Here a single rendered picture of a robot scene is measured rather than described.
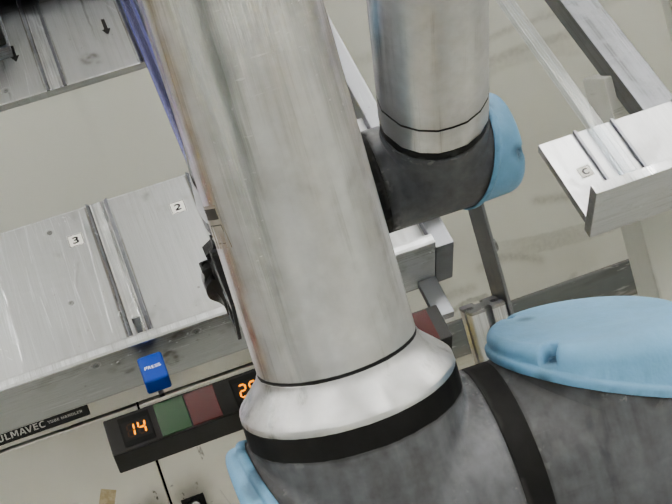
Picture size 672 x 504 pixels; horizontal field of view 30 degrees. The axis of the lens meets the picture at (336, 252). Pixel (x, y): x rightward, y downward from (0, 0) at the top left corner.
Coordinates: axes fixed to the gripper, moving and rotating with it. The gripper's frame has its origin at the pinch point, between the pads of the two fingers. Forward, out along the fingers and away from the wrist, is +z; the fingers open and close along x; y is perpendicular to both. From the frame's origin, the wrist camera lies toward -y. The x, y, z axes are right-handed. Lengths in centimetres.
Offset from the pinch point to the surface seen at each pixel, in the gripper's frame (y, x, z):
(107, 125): -154, -2, 128
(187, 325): -2.4, -6.7, 0.7
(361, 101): -23.6, 19.5, 1.6
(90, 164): -149, -8, 133
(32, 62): -45.7, -12.7, 2.7
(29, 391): -2.2, -22.5, 2.3
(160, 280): -10.1, -7.5, 2.8
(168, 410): 3.9, -10.9, 3.8
